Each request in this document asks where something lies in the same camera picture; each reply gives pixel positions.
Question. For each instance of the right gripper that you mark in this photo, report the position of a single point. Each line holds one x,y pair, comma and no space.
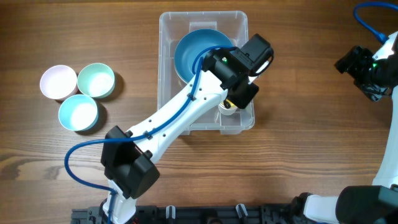
347,63

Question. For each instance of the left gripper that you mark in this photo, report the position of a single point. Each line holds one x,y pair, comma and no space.
244,96

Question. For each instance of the pink cup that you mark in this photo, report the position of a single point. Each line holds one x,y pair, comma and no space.
224,111

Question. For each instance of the dark blue bowl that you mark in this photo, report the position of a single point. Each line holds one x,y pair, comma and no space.
194,45

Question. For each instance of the mint green bowl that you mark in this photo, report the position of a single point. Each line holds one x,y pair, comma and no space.
96,80

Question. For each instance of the light blue bowl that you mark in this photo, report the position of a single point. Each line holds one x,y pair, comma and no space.
78,113

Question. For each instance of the pink bowl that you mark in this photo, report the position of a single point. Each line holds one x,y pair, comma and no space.
59,82

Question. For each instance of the yellow cup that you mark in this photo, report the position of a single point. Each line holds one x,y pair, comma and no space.
229,105

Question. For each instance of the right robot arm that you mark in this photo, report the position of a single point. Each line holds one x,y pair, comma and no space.
342,135

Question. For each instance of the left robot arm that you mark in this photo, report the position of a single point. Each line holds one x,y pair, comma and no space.
129,158

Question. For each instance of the clear plastic storage container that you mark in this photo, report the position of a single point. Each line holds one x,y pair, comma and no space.
173,26

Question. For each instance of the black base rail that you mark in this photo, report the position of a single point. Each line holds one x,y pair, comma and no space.
264,214

